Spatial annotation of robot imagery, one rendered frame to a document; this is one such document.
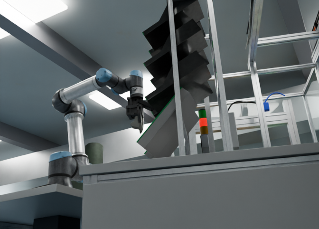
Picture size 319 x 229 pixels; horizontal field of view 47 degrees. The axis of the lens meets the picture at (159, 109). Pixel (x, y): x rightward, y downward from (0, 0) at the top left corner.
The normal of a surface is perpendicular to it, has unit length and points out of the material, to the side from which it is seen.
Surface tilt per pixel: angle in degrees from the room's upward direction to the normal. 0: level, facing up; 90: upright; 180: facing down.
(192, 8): 155
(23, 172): 90
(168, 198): 90
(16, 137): 90
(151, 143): 135
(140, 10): 180
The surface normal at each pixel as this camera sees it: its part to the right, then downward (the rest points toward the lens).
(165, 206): -0.16, -0.40
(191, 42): 0.44, 0.74
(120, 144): -0.47, -0.35
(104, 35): 0.05, 0.91
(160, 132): 0.70, 0.51
